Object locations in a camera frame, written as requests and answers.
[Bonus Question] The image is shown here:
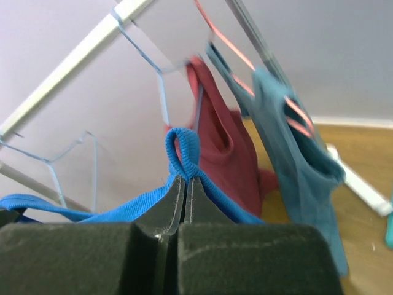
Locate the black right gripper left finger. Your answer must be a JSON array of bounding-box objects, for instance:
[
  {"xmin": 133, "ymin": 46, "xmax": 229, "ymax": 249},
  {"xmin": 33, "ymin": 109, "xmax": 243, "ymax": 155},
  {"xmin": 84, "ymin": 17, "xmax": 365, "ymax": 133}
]
[{"xmin": 1, "ymin": 177, "xmax": 185, "ymax": 294}]

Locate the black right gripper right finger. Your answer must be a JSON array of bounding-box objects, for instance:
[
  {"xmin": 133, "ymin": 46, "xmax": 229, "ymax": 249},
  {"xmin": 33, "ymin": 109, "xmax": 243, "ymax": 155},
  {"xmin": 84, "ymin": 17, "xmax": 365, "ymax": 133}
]
[{"xmin": 177, "ymin": 178, "xmax": 343, "ymax": 294}]

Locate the light blue wire hanger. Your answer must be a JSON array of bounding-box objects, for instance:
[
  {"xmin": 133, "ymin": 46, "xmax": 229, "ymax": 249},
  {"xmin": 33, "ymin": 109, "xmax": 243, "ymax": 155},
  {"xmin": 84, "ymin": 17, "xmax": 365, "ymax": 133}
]
[{"xmin": 0, "ymin": 131, "xmax": 99, "ymax": 213}]

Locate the royal blue tank top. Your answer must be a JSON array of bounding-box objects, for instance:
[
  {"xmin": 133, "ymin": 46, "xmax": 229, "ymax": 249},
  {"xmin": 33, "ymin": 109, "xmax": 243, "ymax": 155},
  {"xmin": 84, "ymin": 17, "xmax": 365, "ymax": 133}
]
[{"xmin": 1, "ymin": 127, "xmax": 262, "ymax": 224}]

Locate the maroon tank top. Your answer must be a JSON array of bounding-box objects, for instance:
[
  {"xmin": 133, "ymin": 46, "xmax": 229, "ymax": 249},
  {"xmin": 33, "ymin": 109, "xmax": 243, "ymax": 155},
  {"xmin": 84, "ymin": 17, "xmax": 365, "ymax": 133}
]
[{"xmin": 185, "ymin": 56, "xmax": 278, "ymax": 218}]

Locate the teal tank top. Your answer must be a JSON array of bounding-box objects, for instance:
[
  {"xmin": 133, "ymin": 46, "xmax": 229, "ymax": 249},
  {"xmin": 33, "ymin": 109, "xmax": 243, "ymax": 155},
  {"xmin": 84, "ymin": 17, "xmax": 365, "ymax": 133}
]
[{"xmin": 206, "ymin": 44, "xmax": 348, "ymax": 275}]

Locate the blue hanger under maroon top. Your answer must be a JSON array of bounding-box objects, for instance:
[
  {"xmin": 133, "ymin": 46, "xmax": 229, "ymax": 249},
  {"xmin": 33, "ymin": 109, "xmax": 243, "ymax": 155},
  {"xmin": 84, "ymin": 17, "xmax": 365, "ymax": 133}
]
[{"xmin": 111, "ymin": 8, "xmax": 204, "ymax": 132}]

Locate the white clothes rack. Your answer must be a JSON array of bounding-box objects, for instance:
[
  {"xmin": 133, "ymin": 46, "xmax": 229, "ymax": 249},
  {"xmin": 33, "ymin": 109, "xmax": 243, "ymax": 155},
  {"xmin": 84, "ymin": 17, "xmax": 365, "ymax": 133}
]
[{"xmin": 1, "ymin": 14, "xmax": 392, "ymax": 216}]

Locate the pink wire hanger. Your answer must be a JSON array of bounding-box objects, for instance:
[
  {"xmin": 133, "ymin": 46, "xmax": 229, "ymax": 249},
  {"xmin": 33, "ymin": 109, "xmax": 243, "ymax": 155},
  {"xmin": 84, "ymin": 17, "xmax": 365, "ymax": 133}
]
[{"xmin": 195, "ymin": 1, "xmax": 316, "ymax": 146}]

